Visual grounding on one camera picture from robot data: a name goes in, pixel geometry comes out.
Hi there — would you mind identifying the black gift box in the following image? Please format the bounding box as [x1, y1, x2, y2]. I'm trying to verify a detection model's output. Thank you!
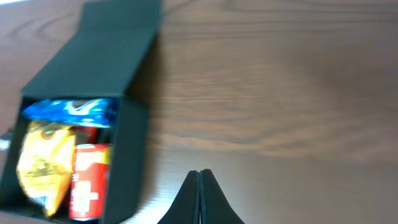
[0, 0, 162, 224]

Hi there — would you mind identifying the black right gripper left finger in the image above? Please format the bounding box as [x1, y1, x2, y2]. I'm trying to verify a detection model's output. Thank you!
[158, 170, 199, 224]

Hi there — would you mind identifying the yellow snack bag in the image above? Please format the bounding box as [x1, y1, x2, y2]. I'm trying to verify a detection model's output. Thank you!
[16, 121, 76, 217]

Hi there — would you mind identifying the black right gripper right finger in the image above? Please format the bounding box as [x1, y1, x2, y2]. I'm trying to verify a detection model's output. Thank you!
[199, 169, 244, 224]

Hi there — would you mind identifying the red chip bag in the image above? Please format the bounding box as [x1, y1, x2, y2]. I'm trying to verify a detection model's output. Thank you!
[72, 126, 98, 145]

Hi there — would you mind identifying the red soda can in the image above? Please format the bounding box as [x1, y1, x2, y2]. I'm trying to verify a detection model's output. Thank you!
[69, 144, 111, 222]

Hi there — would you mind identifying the blue Oreo cookie pack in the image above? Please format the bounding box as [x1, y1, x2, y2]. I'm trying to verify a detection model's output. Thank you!
[22, 98, 117, 128]

